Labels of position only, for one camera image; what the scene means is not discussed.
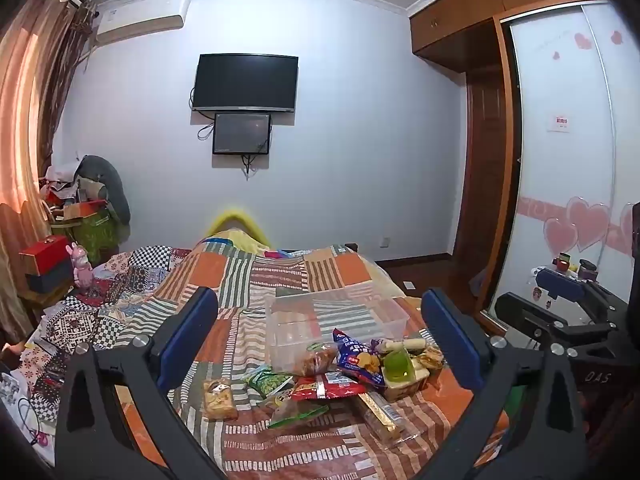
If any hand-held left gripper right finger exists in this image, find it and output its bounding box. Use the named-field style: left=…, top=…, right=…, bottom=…
left=421, top=287, right=588, bottom=480

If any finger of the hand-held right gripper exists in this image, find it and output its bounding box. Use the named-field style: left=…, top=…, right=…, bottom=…
left=494, top=291, right=618, bottom=356
left=536, top=267, right=632, bottom=321

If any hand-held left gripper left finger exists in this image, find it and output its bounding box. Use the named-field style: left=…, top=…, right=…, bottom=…
left=54, top=286, right=236, bottom=480

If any purple label cake packet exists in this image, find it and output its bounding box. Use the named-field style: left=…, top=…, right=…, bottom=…
left=374, top=337, right=427, bottom=355

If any sliced bread sandwich packet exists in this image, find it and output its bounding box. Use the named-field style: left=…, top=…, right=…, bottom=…
left=381, top=367, right=432, bottom=405

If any green pea snack packet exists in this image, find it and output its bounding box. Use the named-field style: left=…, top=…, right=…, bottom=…
left=241, top=365, right=294, bottom=401

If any blue chip packet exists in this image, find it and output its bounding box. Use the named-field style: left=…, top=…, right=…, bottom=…
left=331, top=327, right=390, bottom=387

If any clear plastic storage container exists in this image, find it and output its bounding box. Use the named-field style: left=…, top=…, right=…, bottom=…
left=264, top=287, right=411, bottom=376

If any brown bun packet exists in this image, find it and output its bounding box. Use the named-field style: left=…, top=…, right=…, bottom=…
left=294, top=341, right=340, bottom=377

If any small yellow pastry packet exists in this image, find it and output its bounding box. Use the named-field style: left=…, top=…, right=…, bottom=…
left=416, top=344, right=447, bottom=372

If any green jelly cup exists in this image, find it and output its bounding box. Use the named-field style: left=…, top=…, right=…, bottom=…
left=382, top=350, right=417, bottom=386

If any small bread packet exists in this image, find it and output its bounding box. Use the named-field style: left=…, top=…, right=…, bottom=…
left=202, top=377, right=239, bottom=422

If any pile of clothes and boxes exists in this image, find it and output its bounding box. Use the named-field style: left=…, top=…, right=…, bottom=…
left=0, top=245, right=193, bottom=441

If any long clear cracker packet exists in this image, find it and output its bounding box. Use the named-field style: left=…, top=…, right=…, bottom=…
left=356, top=391, right=420, bottom=450

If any pink rabbit toy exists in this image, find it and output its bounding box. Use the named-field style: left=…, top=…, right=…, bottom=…
left=71, top=241, right=94, bottom=289

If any red snack packet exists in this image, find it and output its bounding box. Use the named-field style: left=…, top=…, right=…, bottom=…
left=291, top=371, right=370, bottom=402

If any flat green snack packet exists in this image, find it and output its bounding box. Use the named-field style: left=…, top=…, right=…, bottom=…
left=268, top=399, right=332, bottom=430

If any wooden room door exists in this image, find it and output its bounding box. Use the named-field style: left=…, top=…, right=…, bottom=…
left=457, top=67, right=513, bottom=263

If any green patterned box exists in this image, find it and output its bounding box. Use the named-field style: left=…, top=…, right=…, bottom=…
left=64, top=200, right=121, bottom=261

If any striped patchwork blanket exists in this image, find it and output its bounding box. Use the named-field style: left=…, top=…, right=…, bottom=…
left=115, top=230, right=511, bottom=480

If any white heart sliding door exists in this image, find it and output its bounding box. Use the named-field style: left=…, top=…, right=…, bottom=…
left=497, top=2, right=640, bottom=323

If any dark blue box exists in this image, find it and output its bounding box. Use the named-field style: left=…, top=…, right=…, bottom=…
left=25, top=260, right=77, bottom=295

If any red gift box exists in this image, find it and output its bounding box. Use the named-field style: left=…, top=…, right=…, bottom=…
left=19, top=234, right=75, bottom=277

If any brown window curtain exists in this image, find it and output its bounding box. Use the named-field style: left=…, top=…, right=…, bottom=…
left=0, top=0, right=99, bottom=343

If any wooden wardrobe cabinet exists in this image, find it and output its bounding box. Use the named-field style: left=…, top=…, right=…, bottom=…
left=406, top=0, right=610, bottom=63

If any white air conditioner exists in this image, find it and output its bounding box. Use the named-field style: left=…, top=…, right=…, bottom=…
left=95, top=0, right=192, bottom=47

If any small black wall monitor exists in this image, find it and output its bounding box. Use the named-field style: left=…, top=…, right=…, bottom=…
left=212, top=112, right=273, bottom=156

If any black wall television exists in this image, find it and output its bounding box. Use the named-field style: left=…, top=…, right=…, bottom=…
left=192, top=53, right=300, bottom=113

